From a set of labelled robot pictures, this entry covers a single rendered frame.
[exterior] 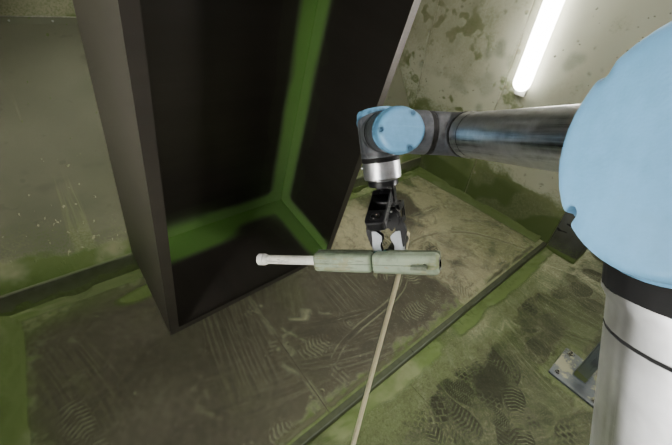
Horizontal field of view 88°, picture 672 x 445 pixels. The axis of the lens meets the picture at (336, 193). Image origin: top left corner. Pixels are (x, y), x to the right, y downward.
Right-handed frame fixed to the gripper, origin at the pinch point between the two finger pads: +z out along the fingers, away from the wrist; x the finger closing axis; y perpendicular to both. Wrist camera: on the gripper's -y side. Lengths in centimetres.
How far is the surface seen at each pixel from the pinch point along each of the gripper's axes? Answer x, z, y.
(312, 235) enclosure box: 43, 6, 42
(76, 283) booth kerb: 148, 17, 11
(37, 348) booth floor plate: 142, 34, -12
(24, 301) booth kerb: 157, 19, -5
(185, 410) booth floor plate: 79, 56, -3
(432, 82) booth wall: 9, -62, 203
